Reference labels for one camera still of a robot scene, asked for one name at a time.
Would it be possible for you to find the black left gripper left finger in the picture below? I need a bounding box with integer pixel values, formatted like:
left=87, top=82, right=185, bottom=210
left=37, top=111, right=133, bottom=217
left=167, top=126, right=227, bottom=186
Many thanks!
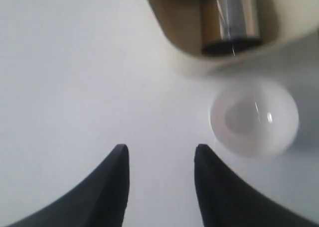
left=12, top=144, right=130, bottom=227

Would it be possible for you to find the steel mug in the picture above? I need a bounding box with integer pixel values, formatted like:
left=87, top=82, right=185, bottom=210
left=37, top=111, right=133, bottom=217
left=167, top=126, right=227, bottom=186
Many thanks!
left=200, top=0, right=263, bottom=57

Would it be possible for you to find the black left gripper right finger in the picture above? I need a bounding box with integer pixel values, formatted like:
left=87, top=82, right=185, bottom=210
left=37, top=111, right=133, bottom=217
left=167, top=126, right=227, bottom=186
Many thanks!
left=194, top=144, right=317, bottom=227

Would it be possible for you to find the cream bin with circle mark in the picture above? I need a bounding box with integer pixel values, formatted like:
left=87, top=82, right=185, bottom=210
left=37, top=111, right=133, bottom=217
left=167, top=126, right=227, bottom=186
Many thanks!
left=147, top=0, right=319, bottom=76

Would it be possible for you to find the small white bowl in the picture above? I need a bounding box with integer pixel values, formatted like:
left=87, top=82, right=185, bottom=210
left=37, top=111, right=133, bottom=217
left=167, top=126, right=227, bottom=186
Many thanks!
left=209, top=79, right=300, bottom=158

